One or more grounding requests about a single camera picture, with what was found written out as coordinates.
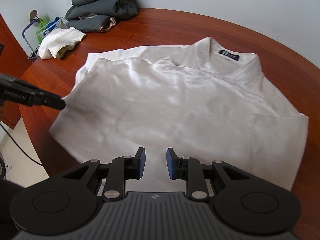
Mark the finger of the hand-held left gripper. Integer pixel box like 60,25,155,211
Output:
34,89,66,110

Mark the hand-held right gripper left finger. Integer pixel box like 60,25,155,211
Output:
62,147,146,202

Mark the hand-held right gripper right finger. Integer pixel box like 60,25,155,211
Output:
166,148,252,202

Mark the beige short-sleeved shirt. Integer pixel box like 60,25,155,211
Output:
49,37,310,195

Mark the wooden cabinet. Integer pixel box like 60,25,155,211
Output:
0,14,33,128

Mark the blue metal cart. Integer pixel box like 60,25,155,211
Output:
22,17,68,60

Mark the cream garment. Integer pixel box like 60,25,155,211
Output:
37,28,87,60

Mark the green bag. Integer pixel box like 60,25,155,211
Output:
36,17,52,45

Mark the dark grey garment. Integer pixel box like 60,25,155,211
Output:
64,0,138,33

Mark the black cable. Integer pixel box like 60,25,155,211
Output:
0,122,43,166

